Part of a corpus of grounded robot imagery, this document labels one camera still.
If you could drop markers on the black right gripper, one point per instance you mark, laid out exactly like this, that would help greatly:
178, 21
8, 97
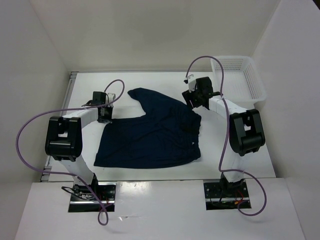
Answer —
188, 96

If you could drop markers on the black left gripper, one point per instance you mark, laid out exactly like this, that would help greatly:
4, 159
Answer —
108, 119

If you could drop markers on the navy blue shorts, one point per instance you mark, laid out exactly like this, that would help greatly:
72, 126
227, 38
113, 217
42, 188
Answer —
166, 136

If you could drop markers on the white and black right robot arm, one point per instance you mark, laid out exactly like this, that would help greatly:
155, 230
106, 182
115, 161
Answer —
244, 129

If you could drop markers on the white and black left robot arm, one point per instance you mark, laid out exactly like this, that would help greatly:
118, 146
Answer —
64, 142

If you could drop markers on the white perforated plastic basket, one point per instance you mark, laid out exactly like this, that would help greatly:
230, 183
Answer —
238, 78

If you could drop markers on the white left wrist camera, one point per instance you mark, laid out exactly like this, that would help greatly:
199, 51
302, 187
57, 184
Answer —
109, 98

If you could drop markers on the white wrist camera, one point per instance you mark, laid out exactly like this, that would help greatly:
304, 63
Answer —
109, 98
191, 81

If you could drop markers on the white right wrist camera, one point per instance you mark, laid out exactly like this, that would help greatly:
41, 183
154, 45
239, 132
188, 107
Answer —
191, 81

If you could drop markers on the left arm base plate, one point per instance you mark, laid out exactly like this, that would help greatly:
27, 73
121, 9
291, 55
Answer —
83, 201

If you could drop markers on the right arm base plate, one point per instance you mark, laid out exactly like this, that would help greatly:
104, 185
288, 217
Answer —
219, 197

